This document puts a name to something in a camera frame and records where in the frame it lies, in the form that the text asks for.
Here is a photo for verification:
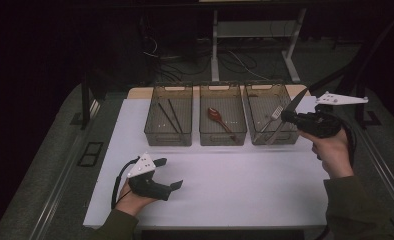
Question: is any white metal desk frame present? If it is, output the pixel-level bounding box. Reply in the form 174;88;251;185
210;8;308;84

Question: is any person's left hand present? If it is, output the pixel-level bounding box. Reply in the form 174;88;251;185
114;179;158;218

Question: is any hand-held gripper cable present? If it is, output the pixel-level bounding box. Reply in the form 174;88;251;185
338;119;358;168
110;156;141;210

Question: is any right hand-held gripper cable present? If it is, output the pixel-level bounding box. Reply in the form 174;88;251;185
338;119;358;168

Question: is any metal floor rail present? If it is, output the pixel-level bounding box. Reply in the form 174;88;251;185
359;128;394;218
28;99;103;240

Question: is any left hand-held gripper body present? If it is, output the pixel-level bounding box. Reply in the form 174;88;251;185
127;152;173;202

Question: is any clear brown plastic basket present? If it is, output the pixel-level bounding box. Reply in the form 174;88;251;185
143;82;194;147
198;82;248;147
243;80;304;146

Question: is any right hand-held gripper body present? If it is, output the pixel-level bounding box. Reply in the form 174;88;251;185
291;92;370;139

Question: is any red-brown wooden spoon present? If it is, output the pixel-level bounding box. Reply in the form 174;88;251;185
207;107;241;144

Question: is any left hand-held gripper cable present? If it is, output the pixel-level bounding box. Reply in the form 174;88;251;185
110;156;141;210

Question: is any black metal stand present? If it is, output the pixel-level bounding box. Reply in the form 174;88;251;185
308;9;394;130
80;74;108;131

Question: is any white table board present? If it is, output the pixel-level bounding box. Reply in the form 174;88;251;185
83;95;381;230

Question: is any person's right hand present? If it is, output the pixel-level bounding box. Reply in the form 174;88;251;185
298;128;355;180

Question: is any tangle of floor cables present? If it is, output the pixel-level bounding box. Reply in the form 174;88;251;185
141;36;273;83

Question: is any silver fork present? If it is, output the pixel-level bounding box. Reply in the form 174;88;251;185
253;105;284;143

